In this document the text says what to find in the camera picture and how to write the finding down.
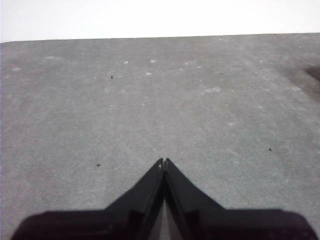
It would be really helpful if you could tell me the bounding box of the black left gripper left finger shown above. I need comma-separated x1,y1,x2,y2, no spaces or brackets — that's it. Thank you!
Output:
10,157,165,240

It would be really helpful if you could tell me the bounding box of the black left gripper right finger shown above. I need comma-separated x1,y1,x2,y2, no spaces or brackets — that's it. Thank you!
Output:
164,157,315,240

